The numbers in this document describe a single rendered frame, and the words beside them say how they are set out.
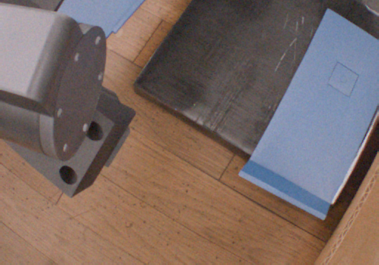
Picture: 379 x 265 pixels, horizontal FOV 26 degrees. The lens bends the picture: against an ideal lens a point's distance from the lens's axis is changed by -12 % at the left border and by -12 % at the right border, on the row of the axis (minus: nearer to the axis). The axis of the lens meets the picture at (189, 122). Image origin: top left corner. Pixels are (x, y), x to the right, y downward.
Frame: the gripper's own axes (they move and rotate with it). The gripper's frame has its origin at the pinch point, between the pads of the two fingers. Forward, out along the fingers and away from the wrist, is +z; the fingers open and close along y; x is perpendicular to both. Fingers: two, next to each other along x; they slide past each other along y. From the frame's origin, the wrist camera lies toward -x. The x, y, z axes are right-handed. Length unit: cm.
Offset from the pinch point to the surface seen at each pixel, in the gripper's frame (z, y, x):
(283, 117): 10.7, 2.1, -15.5
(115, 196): 8.3, -8.9, -9.0
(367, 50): 14.3, 10.0, -18.3
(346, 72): 13.1, 7.5, -17.6
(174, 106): 9.7, -1.5, -8.9
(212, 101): 10.4, 0.1, -10.8
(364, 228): 10.8, -0.9, -26.0
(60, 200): 7.1, -11.7, -5.9
